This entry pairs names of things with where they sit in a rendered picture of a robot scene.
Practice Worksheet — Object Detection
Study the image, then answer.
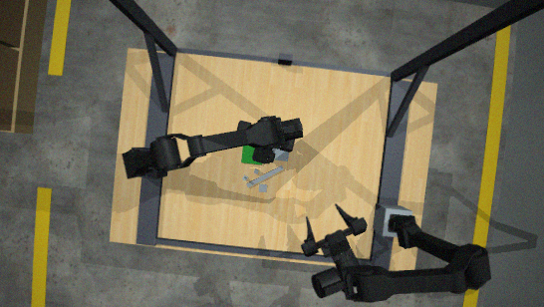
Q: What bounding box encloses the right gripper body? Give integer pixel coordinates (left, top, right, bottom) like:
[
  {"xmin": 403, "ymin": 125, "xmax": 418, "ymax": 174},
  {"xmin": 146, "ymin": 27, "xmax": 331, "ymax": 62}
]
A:
[{"xmin": 237, "ymin": 121, "xmax": 295, "ymax": 153}]

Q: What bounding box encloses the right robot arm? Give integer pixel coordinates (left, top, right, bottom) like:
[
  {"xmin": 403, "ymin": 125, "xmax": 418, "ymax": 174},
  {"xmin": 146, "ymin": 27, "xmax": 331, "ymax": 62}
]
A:
[{"xmin": 122, "ymin": 116, "xmax": 303, "ymax": 179}]

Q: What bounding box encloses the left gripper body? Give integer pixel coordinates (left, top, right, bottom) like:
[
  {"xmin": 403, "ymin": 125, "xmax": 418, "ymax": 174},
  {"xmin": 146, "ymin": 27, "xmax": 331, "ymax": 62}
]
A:
[{"xmin": 301, "ymin": 217, "xmax": 368, "ymax": 266}]

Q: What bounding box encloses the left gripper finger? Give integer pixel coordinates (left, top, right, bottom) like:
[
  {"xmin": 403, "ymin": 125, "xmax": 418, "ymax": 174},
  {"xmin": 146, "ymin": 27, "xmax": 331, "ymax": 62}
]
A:
[
  {"xmin": 335, "ymin": 203, "xmax": 358, "ymax": 227},
  {"xmin": 304, "ymin": 216, "xmax": 315, "ymax": 242}
]

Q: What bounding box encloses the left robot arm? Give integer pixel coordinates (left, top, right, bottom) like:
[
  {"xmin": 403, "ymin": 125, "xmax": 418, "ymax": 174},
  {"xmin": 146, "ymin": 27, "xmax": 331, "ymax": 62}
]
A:
[{"xmin": 312, "ymin": 214, "xmax": 491, "ymax": 303}]

